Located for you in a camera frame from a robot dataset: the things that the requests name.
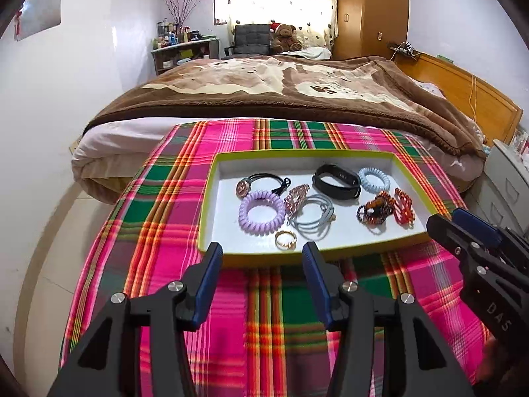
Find light blue spiral hair tie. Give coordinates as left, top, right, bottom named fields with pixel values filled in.
left=357, top=166, right=391, bottom=194

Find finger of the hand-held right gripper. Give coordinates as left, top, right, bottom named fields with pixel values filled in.
left=426, top=213, right=497, bottom=274
left=450, top=207, right=505, bottom=249

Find vase of bare branches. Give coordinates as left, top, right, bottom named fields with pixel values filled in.
left=165, top=0, right=203, bottom=29

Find brown teddy bear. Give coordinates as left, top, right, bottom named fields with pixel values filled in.
left=268, top=22, right=303, bottom=54

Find floral pillow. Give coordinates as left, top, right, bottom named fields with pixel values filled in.
left=413, top=78, right=449, bottom=100

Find purple spiral hair tie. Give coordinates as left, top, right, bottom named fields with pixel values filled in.
left=238, top=189, right=286, bottom=236

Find silver wall poster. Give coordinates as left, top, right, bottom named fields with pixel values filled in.
left=14, top=0, right=62, bottom=42

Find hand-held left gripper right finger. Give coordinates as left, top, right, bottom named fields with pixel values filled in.
left=302, top=242, right=476, bottom=397

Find amber beaded bracelet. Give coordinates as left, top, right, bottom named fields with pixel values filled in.
left=356, top=190, right=397, bottom=230

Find grey chair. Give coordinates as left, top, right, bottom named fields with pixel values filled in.
left=223, top=24, right=273, bottom=59

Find red beaded bracelet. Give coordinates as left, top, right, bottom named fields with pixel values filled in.
left=392, top=187, right=416, bottom=228

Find grey blue hair tie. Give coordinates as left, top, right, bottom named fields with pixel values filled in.
left=287, top=194, right=335, bottom=241

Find wooden wardrobe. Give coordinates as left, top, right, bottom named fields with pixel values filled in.
left=333, top=0, right=410, bottom=61

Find white tray with yellow-green rim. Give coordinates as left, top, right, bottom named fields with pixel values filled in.
left=196, top=150, right=445, bottom=266

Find pink green plaid cloth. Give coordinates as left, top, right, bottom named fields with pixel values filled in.
left=58, top=118, right=494, bottom=397

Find orange cable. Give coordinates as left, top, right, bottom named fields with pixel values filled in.
left=467, top=72, right=483, bottom=120

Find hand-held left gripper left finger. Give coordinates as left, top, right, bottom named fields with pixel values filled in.
left=47, top=242, right=224, bottom=397

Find wooden headboard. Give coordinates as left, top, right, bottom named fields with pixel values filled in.
left=392, top=52, right=523, bottom=147

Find white pillow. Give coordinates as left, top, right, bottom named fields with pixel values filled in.
left=283, top=46, right=333, bottom=61

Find rose gold hair clip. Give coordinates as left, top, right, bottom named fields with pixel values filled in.
left=283, top=183, right=310, bottom=218

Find white drawer cabinet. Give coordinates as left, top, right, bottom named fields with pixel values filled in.
left=481, top=138, right=529, bottom=234

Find cluster of bottles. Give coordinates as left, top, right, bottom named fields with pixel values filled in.
left=153, top=19, right=207, bottom=48

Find wooden desk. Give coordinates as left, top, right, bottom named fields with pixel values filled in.
left=151, top=37, right=222, bottom=76

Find brown patterned blanket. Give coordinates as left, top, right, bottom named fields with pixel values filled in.
left=83, top=56, right=486, bottom=160

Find gold ring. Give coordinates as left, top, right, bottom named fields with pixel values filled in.
left=275, top=229, right=299, bottom=251

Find black wristband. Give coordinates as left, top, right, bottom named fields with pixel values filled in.
left=312, top=164, right=361, bottom=202

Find black hair tie with charm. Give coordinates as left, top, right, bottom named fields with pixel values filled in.
left=235, top=172, right=292, bottom=198

